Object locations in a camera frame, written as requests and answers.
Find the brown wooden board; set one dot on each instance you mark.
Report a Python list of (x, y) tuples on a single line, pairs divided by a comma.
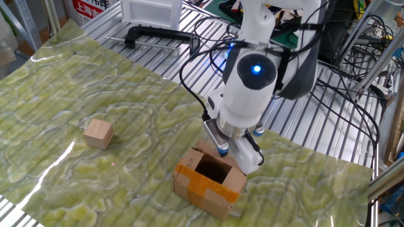
[(396, 135)]

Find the grey perforated shelf upright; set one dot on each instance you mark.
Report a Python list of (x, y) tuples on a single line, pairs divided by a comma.
[(26, 22)]

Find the cardboard box with orange tape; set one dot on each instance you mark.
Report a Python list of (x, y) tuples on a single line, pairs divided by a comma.
[(205, 192)]

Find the red white printed carton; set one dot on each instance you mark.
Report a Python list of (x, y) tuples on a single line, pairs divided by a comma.
[(91, 9)]

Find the green marble pattern mat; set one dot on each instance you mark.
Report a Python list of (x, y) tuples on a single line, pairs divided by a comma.
[(126, 94)]

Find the black bar clamp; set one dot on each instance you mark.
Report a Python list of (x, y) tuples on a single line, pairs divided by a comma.
[(158, 32)]

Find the white plastic bin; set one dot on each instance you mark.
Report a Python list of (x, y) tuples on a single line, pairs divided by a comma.
[(151, 12)]

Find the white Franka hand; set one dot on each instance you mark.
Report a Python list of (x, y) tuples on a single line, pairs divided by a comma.
[(243, 156)]

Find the black electronics box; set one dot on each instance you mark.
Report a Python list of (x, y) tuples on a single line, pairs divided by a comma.
[(337, 34)]

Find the blue plastic bag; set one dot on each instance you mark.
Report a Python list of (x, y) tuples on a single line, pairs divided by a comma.
[(394, 201)]

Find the wooden cube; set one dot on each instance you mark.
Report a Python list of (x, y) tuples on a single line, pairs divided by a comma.
[(98, 134)]

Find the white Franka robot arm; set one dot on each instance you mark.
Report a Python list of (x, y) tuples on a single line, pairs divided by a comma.
[(249, 104)]

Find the aluminium frame post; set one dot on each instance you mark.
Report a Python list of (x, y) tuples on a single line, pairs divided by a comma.
[(360, 28), (378, 64)]

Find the aluminium profile rail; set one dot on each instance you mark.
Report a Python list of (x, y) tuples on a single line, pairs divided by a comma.
[(385, 183)]

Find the silver wrist camera blue caps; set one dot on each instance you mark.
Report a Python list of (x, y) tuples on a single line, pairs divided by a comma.
[(214, 135)]

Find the green cutting mat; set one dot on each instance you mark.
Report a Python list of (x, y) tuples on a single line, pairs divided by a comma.
[(217, 8)]

